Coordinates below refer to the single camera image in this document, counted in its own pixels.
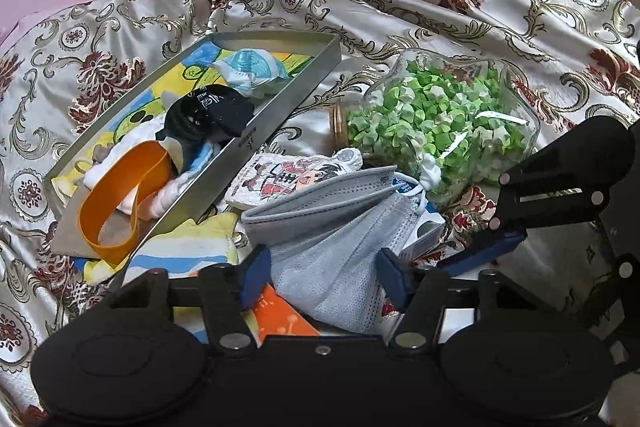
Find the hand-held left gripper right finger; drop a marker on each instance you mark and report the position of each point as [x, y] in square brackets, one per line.
[395, 279]

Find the light blue packaged mask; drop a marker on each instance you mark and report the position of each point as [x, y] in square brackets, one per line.
[250, 67]

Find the orange card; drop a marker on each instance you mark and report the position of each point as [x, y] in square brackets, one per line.
[280, 312]

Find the black printed cloth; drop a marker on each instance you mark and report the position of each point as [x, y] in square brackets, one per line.
[200, 117]

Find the cartoon printed white pouch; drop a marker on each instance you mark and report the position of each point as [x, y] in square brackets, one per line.
[280, 177]

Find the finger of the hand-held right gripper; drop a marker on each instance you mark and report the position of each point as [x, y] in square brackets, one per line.
[575, 157]
[480, 252]

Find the metal tray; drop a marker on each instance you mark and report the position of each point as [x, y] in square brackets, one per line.
[280, 107]

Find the cartoon printed towel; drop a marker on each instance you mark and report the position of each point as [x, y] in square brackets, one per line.
[130, 122]

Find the white cloth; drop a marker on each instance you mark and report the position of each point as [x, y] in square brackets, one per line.
[102, 174]

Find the orange elastic band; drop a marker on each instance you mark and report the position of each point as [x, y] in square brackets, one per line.
[100, 192]

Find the floral satin blanket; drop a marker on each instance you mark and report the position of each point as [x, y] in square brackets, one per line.
[450, 22]

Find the light grey face mask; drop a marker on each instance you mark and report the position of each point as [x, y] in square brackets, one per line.
[330, 267]

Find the yellow striped cloth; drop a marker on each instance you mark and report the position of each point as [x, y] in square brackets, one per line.
[190, 247]

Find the blue and white box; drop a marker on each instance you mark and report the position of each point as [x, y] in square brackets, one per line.
[425, 227]

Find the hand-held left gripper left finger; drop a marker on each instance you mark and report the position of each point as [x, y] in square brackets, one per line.
[256, 277]

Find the glass jar of green paper stars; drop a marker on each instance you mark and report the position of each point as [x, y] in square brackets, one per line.
[440, 117]

